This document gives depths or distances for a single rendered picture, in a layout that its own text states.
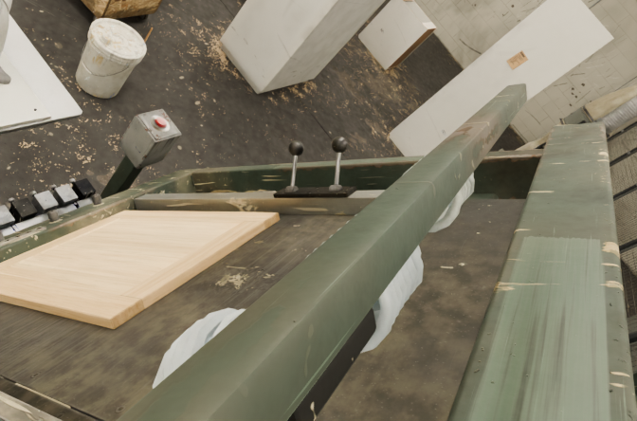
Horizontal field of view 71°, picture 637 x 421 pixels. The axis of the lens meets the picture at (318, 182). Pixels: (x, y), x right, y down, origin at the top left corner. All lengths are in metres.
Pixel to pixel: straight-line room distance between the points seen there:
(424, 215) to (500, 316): 0.22
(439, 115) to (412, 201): 4.46
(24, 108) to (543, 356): 1.61
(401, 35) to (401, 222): 5.76
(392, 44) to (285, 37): 2.67
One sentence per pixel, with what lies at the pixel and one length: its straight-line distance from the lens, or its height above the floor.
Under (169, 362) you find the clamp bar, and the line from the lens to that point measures 0.18.
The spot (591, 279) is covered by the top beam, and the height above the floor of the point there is 1.93.
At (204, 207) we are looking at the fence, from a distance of 1.23.
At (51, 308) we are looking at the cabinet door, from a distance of 0.90.
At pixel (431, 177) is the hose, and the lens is 0.21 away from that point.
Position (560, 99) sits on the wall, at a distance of 8.93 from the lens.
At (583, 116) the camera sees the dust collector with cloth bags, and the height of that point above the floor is 1.30.
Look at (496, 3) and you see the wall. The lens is 8.92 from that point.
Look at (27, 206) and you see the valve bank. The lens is 1.52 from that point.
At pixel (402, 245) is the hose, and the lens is 0.17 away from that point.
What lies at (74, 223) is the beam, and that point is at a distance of 1.36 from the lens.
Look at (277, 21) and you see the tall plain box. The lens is 3.54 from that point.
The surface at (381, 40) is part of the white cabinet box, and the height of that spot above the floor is 0.21.
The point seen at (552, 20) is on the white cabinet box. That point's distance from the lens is 4.41.
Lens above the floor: 2.05
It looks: 35 degrees down
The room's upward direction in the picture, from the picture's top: 49 degrees clockwise
